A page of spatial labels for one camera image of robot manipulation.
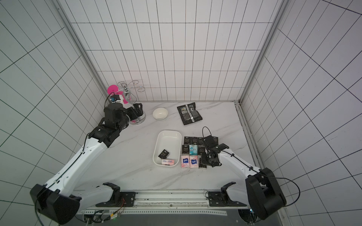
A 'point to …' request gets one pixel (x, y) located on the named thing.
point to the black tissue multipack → (188, 113)
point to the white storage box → (167, 148)
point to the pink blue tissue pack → (185, 161)
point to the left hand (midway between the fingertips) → (135, 109)
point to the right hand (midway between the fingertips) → (201, 160)
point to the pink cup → (114, 89)
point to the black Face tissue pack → (187, 140)
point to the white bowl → (160, 113)
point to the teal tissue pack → (193, 149)
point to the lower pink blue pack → (168, 162)
